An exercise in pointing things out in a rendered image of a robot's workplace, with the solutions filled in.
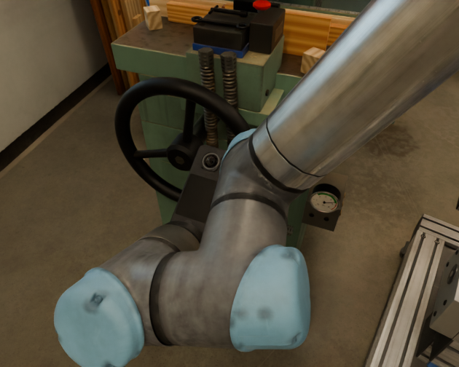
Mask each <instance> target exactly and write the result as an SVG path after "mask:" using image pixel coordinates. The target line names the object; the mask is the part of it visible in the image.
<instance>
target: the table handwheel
mask: <svg viewBox="0 0 459 367"><path fill-rule="evenodd" d="M156 95H172V96H177V97H180V98H185V99H186V108H185V118H184V129H183V132H182V133H180V134H178V135H177V136H176V138H175V139H174V140H173V142H172V143H171V145H169V147H168V148H167V149H154V150H137V148H136V146H135V144H134V142H133V138H132V135H131V131H130V118H131V115H132V113H133V110H134V108H135V107H136V106H137V105H138V104H139V103H140V102H141V101H143V100H144V99H146V98H149V97H152V96H156ZM196 103H197V104H199V105H201V106H203V107H204V108H206V109H208V110H209V111H210V112H212V113H213V114H215V115H216V116H217V124H218V122H219V120H221V121H223V123H225V125H226V126H228V128H229V129H230V130H231V131H232V132H233V134H234V135H235V137H236V136H237V135H238V134H240V133H243V132H245V131H248V130H250V129H251V128H250V126H249V125H248V123H247V122H246V120H244V118H243V117H242V116H241V114H240V113H239V112H238V111H237V110H236V109H235V108H234V107H233V106H232V105H231V104H230V103H228V102H227V101H226V100H225V99H223V98H222V97H221V96H219V95H218V94H216V93H215V92H213V91H212V90H209V89H208V88H206V87H204V86H202V85H200V84H197V83H194V82H191V81H188V80H185V79H179V78H174V77H155V78H151V79H146V80H143V81H141V82H139V83H137V84H134V85H133V86H132V87H131V88H130V89H128V90H127V91H126V92H125V93H124V95H123V96H122V97H121V98H120V100H119V103H118V105H117V109H116V111H115V116H114V127H115V133H116V137H117V141H118V144H119V147H120V148H121V150H122V153H123V154H124V156H125V158H126V160H127V161H128V163H129V164H130V166H131V167H132V168H133V169H134V171H136V173H137V174H138V175H139V176H140V177H141V178H142V179H143V180H144V181H145V182H146V183H148V184H149V185H150V186H151V187H152V188H153V189H155V190H156V191H158V192H159V193H161V194H162V195H164V196H166V197H167V198H169V199H171V200H173V201H175V202H178V200H179V197H180V195H181V192H182V190H181V189H179V188H177V187H175V186H173V185H172V184H170V183H168V182H167V181H165V180H164V179H163V178H161V177H160V176H159V175H158V174H156V173H155V172H154V171H153V169H151V168H150V166H148V165H147V163H146V162H145V161H144V158H154V157H167V158H168V160H169V162H170V163H171V164H172V166H174V167H175V168H177V169H179V170H183V171H190V169H191V167H192V164H193V162H194V160H195V157H196V154H197V151H198V149H199V148H200V146H202V145H204V143H205V141H206V139H207V136H208V135H207V131H205V123H204V122H205V121H204V114H202V115H201V116H200V118H199V119H198V120H197V121H196V122H195V124H194V118H195V108H196Z"/></svg>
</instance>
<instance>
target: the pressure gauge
mask: <svg viewBox="0 0 459 367"><path fill-rule="evenodd" d="M340 197H341V194H340V191H339V189H338V188H337V187H335V186H332V185H331V184H327V183H321V184H319V185H317V186H315V187H314V188H313V192H312V194H311V196H310V204H311V205H312V206H313V208H315V209H316V210H318V211H320V212H323V213H331V212H334V211H336V210H337V209H338V207H339V206H340ZM323 201H325V202H332V203H325V204H323Z"/></svg>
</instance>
